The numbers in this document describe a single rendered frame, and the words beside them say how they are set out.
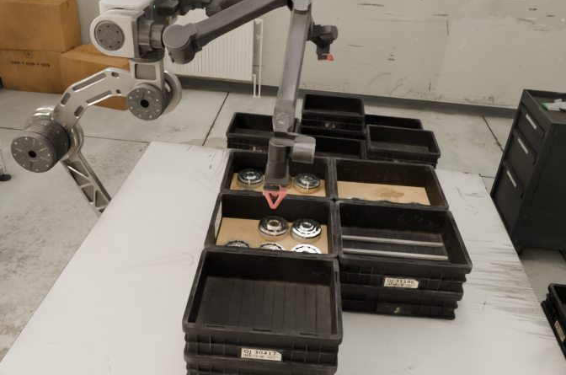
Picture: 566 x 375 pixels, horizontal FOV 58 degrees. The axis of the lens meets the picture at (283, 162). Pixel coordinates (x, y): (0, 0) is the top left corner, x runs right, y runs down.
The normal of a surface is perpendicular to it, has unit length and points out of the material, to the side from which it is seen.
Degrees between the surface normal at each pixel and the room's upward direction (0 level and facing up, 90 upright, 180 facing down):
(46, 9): 89
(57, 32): 90
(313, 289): 0
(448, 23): 90
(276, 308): 0
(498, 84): 90
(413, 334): 0
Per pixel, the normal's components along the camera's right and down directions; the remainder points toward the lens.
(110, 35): -0.10, 0.50
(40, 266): 0.06, -0.86
